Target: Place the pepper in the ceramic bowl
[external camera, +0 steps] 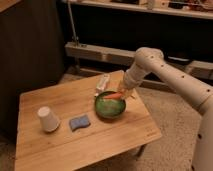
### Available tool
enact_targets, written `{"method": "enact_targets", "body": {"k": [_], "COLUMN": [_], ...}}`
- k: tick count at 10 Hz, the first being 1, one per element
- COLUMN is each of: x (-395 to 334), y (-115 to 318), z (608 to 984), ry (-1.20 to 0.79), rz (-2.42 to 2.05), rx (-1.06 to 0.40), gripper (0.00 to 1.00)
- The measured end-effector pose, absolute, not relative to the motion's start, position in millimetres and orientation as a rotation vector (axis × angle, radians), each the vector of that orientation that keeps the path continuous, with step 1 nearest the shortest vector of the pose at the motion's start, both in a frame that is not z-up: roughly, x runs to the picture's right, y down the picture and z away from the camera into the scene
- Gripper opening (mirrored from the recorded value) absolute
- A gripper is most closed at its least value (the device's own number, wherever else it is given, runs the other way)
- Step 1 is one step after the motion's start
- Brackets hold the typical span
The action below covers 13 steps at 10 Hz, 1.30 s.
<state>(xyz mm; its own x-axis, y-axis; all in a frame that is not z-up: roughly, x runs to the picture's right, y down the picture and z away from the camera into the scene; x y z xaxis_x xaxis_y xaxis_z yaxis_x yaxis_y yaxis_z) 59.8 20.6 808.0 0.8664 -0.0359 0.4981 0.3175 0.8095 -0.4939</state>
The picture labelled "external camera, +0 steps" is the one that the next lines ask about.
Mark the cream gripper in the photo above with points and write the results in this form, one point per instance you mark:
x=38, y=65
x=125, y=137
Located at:
x=131, y=79

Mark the orange pepper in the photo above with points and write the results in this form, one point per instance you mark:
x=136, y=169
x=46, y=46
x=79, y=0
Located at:
x=116, y=95

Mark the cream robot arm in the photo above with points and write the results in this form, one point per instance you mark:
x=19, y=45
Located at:
x=196, y=93

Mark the green ceramic bowl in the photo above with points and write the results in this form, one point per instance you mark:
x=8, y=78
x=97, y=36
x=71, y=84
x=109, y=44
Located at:
x=109, y=108

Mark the white rectangular packet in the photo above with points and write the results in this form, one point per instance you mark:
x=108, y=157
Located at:
x=102, y=84

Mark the long wooden shelf beam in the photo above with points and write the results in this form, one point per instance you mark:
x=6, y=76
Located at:
x=199, y=69

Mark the blue sponge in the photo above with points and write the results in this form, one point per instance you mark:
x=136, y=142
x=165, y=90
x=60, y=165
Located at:
x=79, y=122

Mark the wooden table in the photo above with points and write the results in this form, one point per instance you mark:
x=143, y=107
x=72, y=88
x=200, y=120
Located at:
x=67, y=150

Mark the metal pole stand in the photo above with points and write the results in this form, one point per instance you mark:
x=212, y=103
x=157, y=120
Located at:
x=74, y=37

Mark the white paper cup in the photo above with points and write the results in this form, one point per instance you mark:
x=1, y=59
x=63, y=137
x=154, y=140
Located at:
x=48, y=119

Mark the upper shelf with items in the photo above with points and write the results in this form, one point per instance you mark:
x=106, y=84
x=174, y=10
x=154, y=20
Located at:
x=186, y=8

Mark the black handle on beam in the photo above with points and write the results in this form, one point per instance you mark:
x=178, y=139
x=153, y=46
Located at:
x=177, y=59

